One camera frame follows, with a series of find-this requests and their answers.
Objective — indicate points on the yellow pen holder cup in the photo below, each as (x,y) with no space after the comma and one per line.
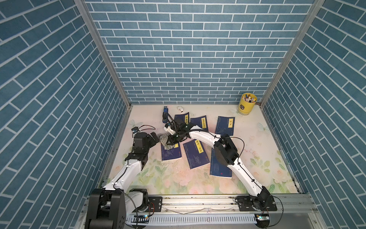
(246,103)

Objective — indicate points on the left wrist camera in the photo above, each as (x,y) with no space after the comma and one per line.
(135,130)

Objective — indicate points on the blue book Zhuangzi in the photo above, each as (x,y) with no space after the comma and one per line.
(225,125)

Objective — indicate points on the grey striped cleaning cloth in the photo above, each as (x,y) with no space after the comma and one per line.
(165,141)

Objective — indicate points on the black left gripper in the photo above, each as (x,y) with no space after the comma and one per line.
(152,142)

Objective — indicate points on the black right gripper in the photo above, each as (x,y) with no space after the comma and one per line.
(170,139)

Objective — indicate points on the blue book Tang poems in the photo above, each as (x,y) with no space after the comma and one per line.
(196,154)

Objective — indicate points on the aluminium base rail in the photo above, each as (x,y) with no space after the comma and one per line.
(287,211)

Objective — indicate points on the blue book Yuewei notes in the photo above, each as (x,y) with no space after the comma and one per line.
(200,122)

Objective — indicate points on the blue book Shijing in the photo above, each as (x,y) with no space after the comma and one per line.
(171,154)

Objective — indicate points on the blue black stapler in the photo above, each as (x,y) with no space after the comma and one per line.
(165,115)

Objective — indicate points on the blue book Mengxi notes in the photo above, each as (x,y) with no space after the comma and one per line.
(217,169)

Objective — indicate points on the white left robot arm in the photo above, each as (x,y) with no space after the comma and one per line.
(125,177)

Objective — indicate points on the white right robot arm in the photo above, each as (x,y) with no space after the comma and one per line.
(226,153)

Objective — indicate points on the blue book Hanfeizi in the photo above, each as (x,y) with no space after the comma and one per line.
(179,118)

